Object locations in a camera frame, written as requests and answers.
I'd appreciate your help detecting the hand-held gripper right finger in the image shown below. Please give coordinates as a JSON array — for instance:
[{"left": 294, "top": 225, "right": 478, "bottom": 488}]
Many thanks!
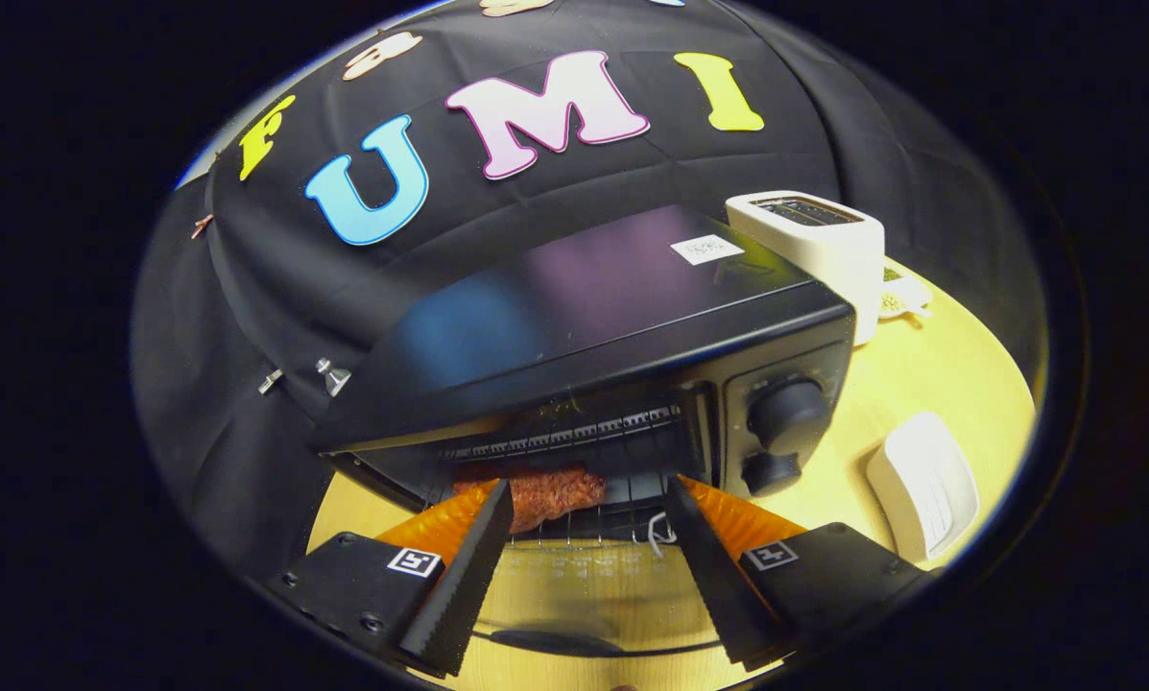
[{"left": 665, "top": 476, "right": 930, "bottom": 673}]

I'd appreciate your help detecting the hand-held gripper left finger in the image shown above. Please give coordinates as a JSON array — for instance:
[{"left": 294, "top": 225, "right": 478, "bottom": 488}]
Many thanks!
[{"left": 265, "top": 479, "right": 515, "bottom": 679}]

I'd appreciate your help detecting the brown fried meat piece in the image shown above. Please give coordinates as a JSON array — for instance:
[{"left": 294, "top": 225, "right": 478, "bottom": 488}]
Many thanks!
[{"left": 451, "top": 465, "right": 609, "bottom": 535}]

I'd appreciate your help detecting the black toaster oven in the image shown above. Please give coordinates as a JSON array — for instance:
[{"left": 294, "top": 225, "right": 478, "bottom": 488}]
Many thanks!
[{"left": 307, "top": 203, "right": 858, "bottom": 663}]

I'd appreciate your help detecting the white toaster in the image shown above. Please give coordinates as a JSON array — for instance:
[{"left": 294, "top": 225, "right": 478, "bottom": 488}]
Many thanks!
[{"left": 726, "top": 190, "right": 887, "bottom": 346}]

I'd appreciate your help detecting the white rectangular tray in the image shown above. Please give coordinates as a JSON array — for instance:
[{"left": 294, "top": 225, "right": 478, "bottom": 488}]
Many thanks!
[{"left": 866, "top": 412, "right": 980, "bottom": 563}]

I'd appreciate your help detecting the white divided snack dish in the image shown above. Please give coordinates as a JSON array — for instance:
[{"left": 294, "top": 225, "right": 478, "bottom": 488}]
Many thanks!
[{"left": 876, "top": 264, "right": 933, "bottom": 322}]

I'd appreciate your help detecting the black backdrop cloth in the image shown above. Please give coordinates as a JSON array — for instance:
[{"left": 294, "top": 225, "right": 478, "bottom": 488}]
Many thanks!
[{"left": 132, "top": 0, "right": 1045, "bottom": 577}]

